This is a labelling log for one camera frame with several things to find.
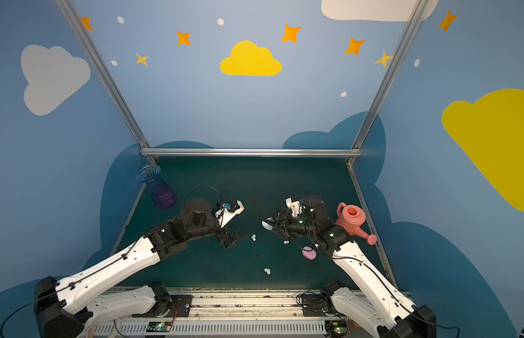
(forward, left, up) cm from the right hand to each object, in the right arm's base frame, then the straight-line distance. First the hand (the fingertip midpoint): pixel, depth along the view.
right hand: (270, 220), depth 72 cm
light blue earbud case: (-2, +1, +1) cm, 3 cm away
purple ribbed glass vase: (+18, +51, -16) cm, 56 cm away
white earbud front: (-11, 0, -22) cm, 24 cm away
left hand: (-1, +9, +2) cm, 9 cm away
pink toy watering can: (+10, -34, -12) cm, 37 cm away
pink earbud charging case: (-3, -17, -21) cm, 27 cm away
